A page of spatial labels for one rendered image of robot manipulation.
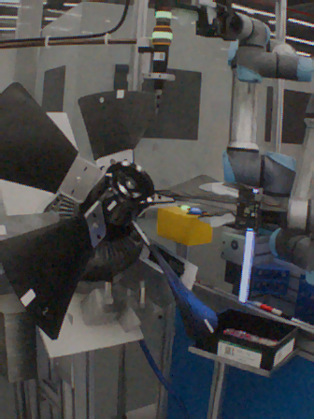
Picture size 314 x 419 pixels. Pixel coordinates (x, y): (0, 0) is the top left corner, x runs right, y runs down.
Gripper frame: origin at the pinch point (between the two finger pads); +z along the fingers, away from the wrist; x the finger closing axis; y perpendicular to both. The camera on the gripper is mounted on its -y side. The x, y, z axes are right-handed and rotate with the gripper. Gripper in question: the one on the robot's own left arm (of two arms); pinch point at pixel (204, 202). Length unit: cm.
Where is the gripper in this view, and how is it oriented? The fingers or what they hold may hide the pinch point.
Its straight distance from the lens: 124.2
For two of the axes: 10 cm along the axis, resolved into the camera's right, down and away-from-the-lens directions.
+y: -2.8, 2.7, -9.2
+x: -0.2, 9.6, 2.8
